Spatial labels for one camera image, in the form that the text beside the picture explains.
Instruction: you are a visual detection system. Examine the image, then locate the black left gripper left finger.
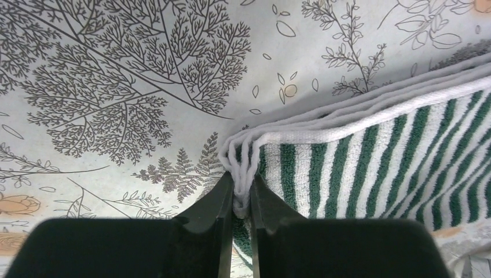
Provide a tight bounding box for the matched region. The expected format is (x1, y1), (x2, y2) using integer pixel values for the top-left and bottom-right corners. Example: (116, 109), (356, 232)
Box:
(6, 173), (233, 278)

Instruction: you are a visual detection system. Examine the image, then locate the green white striped towel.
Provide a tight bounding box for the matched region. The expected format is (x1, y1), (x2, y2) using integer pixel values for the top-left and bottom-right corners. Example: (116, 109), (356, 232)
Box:
(218, 54), (490, 268)

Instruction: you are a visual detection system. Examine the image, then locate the floral patterned table mat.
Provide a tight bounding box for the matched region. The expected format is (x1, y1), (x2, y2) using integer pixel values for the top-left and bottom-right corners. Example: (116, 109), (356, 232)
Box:
(1, 1), (490, 277)

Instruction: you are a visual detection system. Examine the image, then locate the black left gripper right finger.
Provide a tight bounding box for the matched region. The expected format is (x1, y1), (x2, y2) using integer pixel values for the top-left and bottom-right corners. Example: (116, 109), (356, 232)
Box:
(250, 176), (450, 278)

